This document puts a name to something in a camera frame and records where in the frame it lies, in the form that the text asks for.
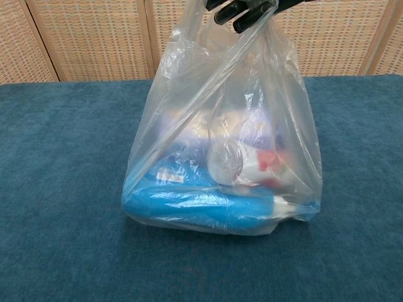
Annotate clear plastic bag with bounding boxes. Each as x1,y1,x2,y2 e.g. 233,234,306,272
122,0,324,236

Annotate woven bamboo folding screen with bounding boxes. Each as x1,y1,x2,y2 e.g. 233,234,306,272
0,0,403,84

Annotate white bottle with red print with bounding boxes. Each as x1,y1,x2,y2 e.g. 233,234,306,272
208,140,294,192

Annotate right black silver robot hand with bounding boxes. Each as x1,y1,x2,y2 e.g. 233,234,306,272
206,0,315,35

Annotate blue plastic package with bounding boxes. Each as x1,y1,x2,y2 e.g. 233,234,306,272
122,154,319,233

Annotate blue carpet table mat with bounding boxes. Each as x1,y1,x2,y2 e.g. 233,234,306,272
0,74,403,302

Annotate white box with blue logo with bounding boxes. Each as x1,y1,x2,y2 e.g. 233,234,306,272
157,108,275,150

